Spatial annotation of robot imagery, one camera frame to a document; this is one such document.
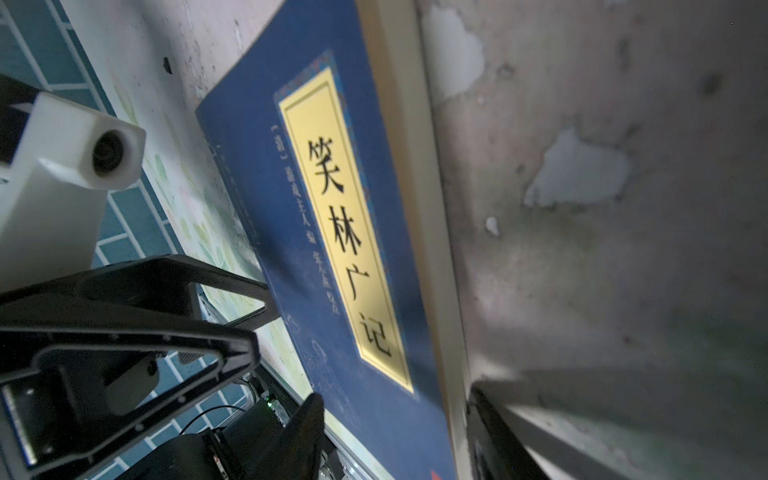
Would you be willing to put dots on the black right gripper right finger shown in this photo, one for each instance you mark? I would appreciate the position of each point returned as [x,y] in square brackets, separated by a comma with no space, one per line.
[495,452]

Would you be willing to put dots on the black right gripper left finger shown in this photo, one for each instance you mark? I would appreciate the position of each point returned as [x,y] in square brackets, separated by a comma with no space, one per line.
[271,450]

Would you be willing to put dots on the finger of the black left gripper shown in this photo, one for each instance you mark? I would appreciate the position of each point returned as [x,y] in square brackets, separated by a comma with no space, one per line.
[70,402]
[161,283]

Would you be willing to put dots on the navy book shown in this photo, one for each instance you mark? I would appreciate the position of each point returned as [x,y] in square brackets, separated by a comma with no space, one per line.
[323,135]

